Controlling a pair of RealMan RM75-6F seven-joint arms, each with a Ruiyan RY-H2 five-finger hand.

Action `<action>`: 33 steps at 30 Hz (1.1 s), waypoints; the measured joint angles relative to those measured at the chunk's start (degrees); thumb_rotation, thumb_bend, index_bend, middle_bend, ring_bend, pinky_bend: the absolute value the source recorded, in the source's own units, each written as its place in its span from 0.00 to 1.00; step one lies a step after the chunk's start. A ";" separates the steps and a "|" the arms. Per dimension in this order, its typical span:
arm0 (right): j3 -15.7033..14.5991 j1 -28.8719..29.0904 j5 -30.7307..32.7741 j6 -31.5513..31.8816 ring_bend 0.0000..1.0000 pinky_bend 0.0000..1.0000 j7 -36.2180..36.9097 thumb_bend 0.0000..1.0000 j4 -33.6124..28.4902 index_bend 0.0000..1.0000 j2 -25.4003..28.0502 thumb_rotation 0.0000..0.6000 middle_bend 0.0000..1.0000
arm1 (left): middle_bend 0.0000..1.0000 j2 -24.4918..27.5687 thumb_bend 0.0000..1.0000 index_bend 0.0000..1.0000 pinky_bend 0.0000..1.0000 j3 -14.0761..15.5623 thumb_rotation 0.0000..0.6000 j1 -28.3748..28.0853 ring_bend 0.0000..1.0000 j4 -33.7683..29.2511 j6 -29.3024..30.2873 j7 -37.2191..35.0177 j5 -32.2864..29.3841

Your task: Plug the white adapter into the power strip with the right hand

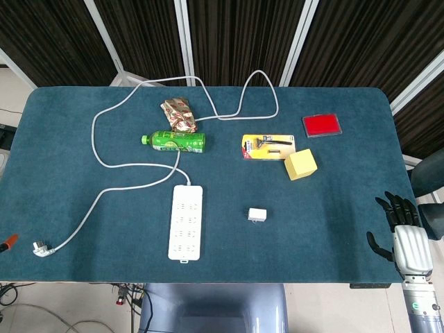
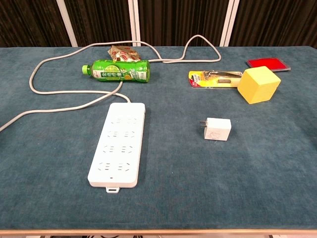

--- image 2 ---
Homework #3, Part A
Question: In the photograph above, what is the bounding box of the red ink pad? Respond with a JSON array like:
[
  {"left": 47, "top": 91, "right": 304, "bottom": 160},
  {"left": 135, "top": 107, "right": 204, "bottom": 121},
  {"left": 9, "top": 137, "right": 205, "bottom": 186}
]
[{"left": 246, "top": 57, "right": 291, "bottom": 73}]

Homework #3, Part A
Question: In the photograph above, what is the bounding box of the green drink bottle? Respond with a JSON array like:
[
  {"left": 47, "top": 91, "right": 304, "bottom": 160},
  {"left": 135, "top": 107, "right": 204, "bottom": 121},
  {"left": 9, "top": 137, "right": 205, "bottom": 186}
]
[{"left": 82, "top": 59, "right": 151, "bottom": 83}]

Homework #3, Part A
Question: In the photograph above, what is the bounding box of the teal table mat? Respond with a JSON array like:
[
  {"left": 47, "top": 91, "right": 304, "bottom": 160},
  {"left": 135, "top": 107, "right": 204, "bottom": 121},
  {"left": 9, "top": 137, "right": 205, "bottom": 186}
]
[{"left": 0, "top": 46, "right": 317, "bottom": 231}]

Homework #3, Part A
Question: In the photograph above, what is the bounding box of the white power strip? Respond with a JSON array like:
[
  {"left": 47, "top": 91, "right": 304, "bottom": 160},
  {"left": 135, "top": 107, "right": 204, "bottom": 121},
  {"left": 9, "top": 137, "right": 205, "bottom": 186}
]
[{"left": 87, "top": 102, "right": 146, "bottom": 193}]

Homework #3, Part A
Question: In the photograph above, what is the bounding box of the white power cord with plug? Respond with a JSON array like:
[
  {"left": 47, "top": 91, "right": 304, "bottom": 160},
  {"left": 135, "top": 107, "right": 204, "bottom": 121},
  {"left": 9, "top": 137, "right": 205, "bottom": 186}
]
[{"left": 0, "top": 34, "right": 222, "bottom": 132}]

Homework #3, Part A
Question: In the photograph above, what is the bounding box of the yellow cube block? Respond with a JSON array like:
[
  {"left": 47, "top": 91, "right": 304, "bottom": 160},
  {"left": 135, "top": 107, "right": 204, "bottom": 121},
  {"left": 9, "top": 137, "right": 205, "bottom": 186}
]
[{"left": 237, "top": 65, "right": 282, "bottom": 105}]

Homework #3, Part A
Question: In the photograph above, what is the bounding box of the white plug adapter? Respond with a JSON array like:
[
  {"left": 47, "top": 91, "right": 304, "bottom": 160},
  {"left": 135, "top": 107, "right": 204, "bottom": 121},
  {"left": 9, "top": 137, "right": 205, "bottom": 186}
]
[{"left": 199, "top": 117, "right": 232, "bottom": 142}]

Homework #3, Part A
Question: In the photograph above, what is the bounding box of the crumpled snack wrapper packet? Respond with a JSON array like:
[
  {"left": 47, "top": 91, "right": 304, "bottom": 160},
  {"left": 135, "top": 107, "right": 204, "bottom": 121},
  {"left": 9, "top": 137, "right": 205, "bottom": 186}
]
[{"left": 106, "top": 45, "right": 142, "bottom": 62}]

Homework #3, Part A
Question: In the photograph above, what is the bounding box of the white partition frame post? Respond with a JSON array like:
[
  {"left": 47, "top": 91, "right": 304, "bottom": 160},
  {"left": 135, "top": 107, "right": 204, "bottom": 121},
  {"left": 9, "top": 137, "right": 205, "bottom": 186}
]
[
  {"left": 56, "top": 0, "right": 79, "bottom": 47},
  {"left": 219, "top": 0, "right": 240, "bottom": 47},
  {"left": 128, "top": 0, "right": 142, "bottom": 47}
]

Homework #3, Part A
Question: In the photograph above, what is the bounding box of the yellow razor blister pack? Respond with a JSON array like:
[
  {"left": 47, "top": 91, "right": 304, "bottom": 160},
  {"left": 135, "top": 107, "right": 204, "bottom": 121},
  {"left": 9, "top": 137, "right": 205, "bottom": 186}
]
[{"left": 188, "top": 70, "right": 244, "bottom": 89}]

